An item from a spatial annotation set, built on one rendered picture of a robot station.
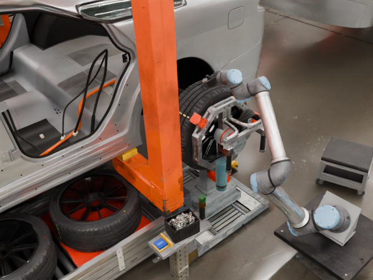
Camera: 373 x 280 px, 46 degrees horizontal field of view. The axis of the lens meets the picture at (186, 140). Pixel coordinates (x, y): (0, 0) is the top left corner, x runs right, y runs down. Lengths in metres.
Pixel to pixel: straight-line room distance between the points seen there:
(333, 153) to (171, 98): 1.88
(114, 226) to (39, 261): 0.53
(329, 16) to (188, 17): 2.46
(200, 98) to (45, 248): 1.43
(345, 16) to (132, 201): 3.24
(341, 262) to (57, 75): 2.62
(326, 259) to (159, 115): 1.50
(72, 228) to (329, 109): 3.25
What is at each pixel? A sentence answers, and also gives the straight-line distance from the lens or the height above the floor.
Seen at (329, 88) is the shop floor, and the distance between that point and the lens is 5.71.
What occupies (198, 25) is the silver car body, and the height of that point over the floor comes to 1.51.
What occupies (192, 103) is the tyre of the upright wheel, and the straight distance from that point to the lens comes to 3.08.
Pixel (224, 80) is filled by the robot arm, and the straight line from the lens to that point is 2.81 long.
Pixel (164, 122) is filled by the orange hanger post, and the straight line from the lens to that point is 2.64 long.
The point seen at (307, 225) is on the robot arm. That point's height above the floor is 0.52.
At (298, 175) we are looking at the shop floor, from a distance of 4.27.
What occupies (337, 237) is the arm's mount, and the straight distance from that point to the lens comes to 3.31.
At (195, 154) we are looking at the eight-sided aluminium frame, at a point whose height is 0.79.
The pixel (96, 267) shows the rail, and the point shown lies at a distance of 3.13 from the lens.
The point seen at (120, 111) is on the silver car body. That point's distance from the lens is 3.14.
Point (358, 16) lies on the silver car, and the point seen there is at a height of 0.90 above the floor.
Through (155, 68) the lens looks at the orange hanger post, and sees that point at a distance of 2.44.
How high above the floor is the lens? 2.74
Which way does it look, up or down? 36 degrees down
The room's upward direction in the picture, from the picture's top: 2 degrees counter-clockwise
